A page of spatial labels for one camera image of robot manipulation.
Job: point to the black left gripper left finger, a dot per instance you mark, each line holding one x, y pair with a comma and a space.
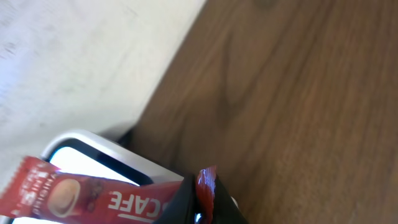
181, 209

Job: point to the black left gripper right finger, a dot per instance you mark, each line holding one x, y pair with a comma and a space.
225, 210

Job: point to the red stick sachet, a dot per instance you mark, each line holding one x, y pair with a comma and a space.
40, 190

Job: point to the white barcode scanner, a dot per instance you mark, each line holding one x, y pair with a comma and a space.
82, 152

